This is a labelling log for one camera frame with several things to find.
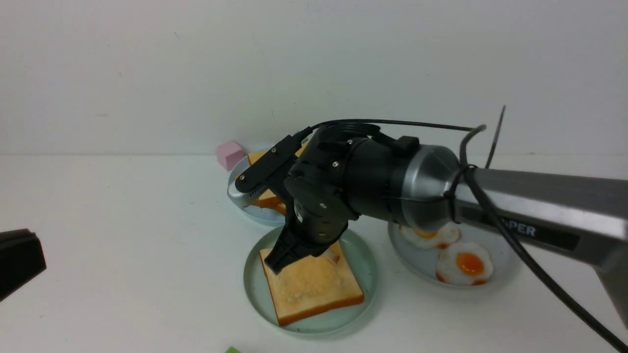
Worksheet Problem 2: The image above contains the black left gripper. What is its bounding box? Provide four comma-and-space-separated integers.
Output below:
0, 229, 47, 301

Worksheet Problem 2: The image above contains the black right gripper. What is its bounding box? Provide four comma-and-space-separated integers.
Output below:
264, 129, 374, 275

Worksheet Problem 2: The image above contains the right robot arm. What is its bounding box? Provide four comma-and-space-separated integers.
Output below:
265, 126, 628, 323

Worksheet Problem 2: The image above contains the light blue bread plate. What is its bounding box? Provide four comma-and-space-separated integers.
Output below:
227, 147, 285, 227

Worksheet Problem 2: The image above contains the toast slice top of stack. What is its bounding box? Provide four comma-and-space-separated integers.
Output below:
253, 190, 287, 215

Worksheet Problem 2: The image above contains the pale green centre plate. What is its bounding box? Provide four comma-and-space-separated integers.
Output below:
243, 227, 381, 339

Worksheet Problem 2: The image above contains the pink foam cube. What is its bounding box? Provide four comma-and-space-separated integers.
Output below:
216, 140, 246, 171

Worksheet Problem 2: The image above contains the green foam cube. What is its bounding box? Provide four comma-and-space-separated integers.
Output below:
225, 346, 241, 353

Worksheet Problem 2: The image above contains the grey egg plate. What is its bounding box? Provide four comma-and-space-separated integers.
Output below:
388, 223, 520, 290

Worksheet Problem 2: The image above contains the fried egg upper left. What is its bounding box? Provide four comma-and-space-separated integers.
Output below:
398, 223, 461, 250

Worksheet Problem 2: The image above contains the fried egg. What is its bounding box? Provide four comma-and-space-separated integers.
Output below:
435, 243, 495, 286
398, 223, 461, 250

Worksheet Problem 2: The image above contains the fried egg lower right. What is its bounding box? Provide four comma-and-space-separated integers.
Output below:
435, 243, 495, 286

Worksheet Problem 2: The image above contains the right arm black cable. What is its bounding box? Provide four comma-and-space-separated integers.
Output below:
294, 105, 628, 353

